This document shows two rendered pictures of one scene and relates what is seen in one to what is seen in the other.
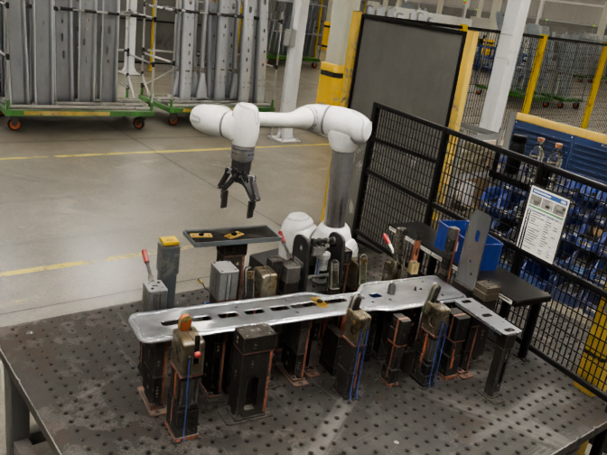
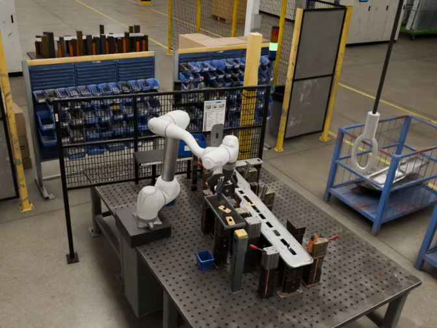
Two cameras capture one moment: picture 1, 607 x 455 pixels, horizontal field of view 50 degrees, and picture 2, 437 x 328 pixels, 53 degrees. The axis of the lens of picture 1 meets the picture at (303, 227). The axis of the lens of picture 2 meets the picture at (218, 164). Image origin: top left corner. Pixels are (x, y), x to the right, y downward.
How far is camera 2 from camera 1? 351 cm
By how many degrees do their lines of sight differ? 75
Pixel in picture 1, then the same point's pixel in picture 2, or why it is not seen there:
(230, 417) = not seen: hidden behind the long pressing
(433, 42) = not seen: outside the picture
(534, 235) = (211, 122)
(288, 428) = not seen: hidden behind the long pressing
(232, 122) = (235, 150)
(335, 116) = (179, 119)
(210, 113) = (224, 154)
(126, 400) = (292, 301)
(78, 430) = (322, 319)
